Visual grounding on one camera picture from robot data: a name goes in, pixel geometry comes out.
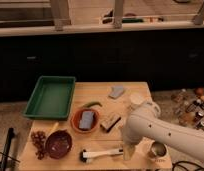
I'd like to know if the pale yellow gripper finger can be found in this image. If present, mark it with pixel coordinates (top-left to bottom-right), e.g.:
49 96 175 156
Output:
123 144 135 160

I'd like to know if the green chili pepper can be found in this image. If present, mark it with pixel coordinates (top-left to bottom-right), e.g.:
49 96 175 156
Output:
81 101 102 108

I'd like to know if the black cable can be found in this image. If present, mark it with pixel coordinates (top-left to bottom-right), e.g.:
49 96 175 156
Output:
171 160 204 171

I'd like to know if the wooden block eraser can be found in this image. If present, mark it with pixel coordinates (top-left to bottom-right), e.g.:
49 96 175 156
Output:
100 114 121 132

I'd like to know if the orange plate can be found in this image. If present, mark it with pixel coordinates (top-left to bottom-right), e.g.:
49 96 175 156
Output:
71 108 100 134

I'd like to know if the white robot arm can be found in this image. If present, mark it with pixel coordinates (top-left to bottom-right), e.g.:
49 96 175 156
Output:
121 101 204 162

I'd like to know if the white paper cup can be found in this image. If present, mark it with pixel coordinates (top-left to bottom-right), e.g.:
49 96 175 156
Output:
129 93 144 109

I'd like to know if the bottles and clutter pile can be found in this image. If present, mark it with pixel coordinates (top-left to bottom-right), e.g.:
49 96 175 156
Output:
171 88 204 131

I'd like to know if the metal cup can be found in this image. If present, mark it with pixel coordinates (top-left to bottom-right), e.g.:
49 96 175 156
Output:
149 141 167 159

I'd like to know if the green plastic tray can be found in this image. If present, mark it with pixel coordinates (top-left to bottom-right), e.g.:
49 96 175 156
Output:
24 76 76 120

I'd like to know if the black stand left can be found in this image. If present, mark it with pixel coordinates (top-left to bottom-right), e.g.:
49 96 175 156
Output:
0 127 14 171

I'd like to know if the blue sponge on plate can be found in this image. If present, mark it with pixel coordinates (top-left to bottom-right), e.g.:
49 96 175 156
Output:
79 111 94 130

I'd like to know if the brown grape bunch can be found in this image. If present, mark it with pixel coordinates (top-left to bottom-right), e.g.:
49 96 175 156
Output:
31 131 46 160

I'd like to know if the purple bowl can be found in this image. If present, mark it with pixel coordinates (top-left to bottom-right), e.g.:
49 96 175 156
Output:
45 130 72 159

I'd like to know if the white dish brush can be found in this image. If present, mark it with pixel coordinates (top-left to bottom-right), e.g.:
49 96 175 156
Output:
79 148 123 163

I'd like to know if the grey blue cloth piece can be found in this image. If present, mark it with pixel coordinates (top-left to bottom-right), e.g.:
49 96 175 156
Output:
109 86 125 99

